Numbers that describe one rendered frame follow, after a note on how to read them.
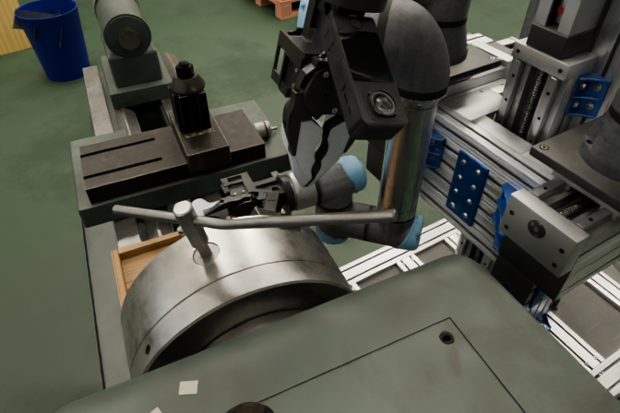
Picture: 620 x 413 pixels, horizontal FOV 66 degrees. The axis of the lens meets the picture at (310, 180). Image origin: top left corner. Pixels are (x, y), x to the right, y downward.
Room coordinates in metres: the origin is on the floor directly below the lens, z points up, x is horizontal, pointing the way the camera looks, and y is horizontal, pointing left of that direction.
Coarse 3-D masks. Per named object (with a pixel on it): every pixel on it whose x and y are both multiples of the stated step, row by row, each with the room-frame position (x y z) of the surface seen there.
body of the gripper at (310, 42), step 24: (312, 0) 0.45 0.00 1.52; (336, 0) 0.40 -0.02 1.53; (360, 0) 0.40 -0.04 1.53; (384, 0) 0.41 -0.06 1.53; (312, 24) 0.44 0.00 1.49; (288, 48) 0.43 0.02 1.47; (312, 48) 0.42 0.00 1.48; (288, 72) 0.43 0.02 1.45; (312, 72) 0.39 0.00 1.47; (288, 96) 0.42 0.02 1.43; (312, 96) 0.38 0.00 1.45; (336, 96) 0.39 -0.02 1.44
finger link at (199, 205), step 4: (196, 200) 0.62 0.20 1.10; (200, 200) 0.62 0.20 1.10; (204, 200) 0.62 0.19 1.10; (192, 204) 0.61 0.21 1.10; (196, 204) 0.61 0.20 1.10; (200, 204) 0.61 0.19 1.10; (204, 204) 0.61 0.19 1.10; (208, 204) 0.61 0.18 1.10; (212, 204) 0.61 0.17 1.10; (196, 208) 0.60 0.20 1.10; (200, 208) 0.60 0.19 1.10; (204, 208) 0.60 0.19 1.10; (200, 212) 0.58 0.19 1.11; (216, 212) 0.58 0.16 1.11; (220, 212) 0.59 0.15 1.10; (224, 212) 0.59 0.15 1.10; (216, 216) 0.58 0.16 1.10; (220, 216) 0.59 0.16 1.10; (224, 216) 0.59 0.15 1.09; (180, 228) 0.57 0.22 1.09
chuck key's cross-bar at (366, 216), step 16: (128, 208) 0.40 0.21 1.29; (144, 208) 0.39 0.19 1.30; (208, 224) 0.36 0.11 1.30; (224, 224) 0.36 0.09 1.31; (240, 224) 0.35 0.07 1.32; (256, 224) 0.34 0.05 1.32; (272, 224) 0.34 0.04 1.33; (288, 224) 0.33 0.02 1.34; (304, 224) 0.32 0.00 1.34; (320, 224) 0.32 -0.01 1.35; (336, 224) 0.31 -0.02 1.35
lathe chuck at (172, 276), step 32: (160, 256) 0.39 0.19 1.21; (192, 256) 0.38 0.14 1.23; (224, 256) 0.37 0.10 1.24; (256, 256) 0.37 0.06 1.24; (288, 256) 0.38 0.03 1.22; (320, 256) 0.41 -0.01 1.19; (160, 288) 0.35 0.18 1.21; (192, 288) 0.34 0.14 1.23; (128, 320) 0.34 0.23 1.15; (160, 320) 0.31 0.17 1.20; (128, 352) 0.31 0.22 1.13
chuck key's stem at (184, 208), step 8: (176, 208) 0.37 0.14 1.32; (184, 208) 0.37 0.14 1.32; (192, 208) 0.37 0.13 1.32; (176, 216) 0.36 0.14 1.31; (184, 216) 0.36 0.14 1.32; (192, 216) 0.37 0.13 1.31; (184, 224) 0.36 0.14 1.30; (192, 224) 0.37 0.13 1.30; (184, 232) 0.37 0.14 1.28; (192, 232) 0.37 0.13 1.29; (200, 232) 0.37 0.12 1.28; (192, 240) 0.37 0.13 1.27; (200, 240) 0.37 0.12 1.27; (208, 240) 0.38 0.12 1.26; (200, 248) 0.37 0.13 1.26; (208, 248) 0.38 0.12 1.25; (200, 256) 0.38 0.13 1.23; (208, 256) 0.37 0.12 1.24
